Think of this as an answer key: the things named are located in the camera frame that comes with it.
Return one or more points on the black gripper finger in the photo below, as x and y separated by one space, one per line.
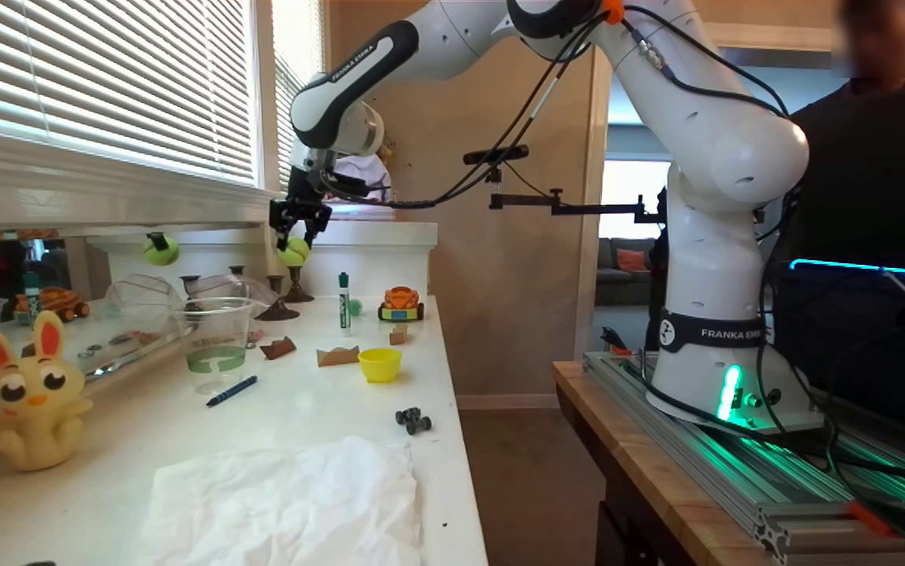
317 221
277 221

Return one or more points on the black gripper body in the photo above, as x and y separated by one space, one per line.
312 190

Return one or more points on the green tennis ball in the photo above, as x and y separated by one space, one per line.
294 254

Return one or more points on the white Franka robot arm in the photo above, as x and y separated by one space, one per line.
724 157

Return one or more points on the dark brown candle holder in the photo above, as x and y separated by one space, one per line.
277 310
297 286

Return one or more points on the grey round plate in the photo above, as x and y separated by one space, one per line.
362 211

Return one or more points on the white window blinds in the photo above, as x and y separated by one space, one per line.
285 135
109 74

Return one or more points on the orange toy car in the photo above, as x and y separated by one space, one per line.
401 303

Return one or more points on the brown chocolate-like piece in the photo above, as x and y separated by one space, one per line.
336 355
401 334
277 346

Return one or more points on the clear glass jar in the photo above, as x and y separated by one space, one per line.
219 334

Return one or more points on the small yellow cup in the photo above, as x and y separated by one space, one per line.
379 362

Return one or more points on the black pen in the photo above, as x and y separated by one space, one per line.
233 391

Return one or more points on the small black toy car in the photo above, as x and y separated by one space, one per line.
413 420

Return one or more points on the white crumpled cloth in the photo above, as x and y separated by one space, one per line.
285 505

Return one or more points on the yellow bunny plush toy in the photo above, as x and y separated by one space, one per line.
34 404

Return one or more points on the wooden workbench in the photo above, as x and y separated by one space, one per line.
631 460

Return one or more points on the person in black shirt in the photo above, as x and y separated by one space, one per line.
882 178

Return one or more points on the black box with cyan light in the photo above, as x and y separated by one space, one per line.
871 346

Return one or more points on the black stereo camera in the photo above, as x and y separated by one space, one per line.
495 156

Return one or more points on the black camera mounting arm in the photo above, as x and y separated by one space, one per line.
566 206

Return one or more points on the white door frame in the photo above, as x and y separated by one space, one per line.
593 263

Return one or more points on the aluminium extrusion rail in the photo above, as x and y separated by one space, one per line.
746 472

